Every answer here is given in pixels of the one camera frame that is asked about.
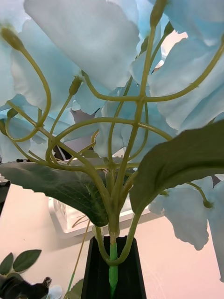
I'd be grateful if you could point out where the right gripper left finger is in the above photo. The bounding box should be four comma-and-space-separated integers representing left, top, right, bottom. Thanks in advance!
81, 235, 114, 299

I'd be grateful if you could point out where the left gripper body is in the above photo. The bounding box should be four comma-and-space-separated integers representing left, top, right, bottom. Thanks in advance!
0, 272, 52, 299

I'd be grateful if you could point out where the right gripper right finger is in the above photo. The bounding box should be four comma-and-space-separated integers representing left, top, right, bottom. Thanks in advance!
116, 235, 147, 299

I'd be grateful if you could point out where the pale blue artificial flower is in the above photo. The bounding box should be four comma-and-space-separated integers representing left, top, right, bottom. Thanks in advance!
48, 219, 91, 299
0, 0, 224, 299

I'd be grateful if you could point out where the dark green leaf twig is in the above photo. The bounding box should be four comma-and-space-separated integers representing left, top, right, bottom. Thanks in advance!
0, 249, 42, 276

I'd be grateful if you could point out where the shallow white box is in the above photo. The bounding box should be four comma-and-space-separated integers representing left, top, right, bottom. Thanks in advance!
48, 196, 164, 234

